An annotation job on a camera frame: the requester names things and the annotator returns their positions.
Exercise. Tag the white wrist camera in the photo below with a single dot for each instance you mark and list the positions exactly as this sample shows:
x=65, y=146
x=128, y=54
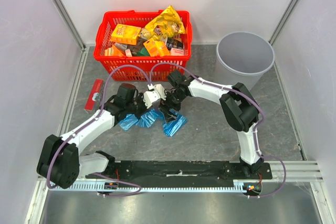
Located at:
x=152, y=99
x=159, y=89

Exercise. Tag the grey plastic trash bin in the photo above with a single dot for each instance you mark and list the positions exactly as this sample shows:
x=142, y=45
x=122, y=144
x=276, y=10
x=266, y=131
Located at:
x=242, y=57

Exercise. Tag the yellow chips bag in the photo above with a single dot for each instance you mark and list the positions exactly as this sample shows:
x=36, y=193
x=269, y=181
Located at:
x=166, y=25

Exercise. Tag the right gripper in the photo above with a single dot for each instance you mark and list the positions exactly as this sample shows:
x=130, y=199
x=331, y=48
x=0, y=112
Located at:
x=169, y=108

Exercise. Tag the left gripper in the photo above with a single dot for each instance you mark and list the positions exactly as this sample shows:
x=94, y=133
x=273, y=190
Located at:
x=140, y=97

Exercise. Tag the blue trash bag roll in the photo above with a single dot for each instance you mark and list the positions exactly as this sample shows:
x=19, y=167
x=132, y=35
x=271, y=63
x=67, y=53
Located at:
x=149, y=118

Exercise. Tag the long red box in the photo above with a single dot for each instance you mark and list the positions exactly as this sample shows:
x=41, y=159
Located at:
x=94, y=96

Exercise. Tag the small orange carton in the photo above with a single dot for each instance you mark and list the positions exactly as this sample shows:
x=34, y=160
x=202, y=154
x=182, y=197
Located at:
x=156, y=48

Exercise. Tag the orange striped packet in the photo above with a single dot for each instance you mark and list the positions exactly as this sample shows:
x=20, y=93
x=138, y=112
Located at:
x=114, y=51

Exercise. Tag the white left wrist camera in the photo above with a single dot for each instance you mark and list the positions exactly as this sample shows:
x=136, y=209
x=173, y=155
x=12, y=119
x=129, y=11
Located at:
x=152, y=99

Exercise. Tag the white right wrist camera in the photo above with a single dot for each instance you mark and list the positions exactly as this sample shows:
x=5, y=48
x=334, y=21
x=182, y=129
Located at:
x=159, y=89

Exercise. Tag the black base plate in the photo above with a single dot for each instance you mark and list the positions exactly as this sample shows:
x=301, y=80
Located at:
x=183, y=173

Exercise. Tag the grey slotted cable duct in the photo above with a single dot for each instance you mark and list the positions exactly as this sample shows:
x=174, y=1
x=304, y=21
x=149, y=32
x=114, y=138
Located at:
x=103, y=186

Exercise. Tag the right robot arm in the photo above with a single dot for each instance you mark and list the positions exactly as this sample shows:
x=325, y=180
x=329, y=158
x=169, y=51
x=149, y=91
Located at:
x=240, y=110

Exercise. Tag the orange snack box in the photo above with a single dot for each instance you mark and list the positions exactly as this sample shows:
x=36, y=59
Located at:
x=125, y=34

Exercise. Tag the green packet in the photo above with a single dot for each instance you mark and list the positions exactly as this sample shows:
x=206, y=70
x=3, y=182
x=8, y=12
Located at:
x=143, y=53

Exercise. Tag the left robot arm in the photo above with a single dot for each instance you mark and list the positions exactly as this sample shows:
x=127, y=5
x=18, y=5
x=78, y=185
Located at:
x=60, y=161

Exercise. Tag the red plastic shopping basket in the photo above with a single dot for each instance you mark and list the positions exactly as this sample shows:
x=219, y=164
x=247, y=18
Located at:
x=112, y=56

